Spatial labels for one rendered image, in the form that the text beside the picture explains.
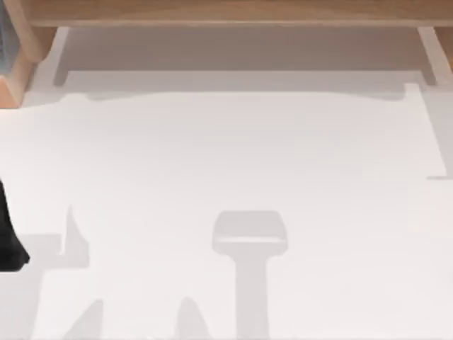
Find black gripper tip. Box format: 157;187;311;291
0;180;31;273

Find wooden cupboard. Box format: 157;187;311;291
0;0;57;109

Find grey pierced drawer inside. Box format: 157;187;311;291
0;0;21;77

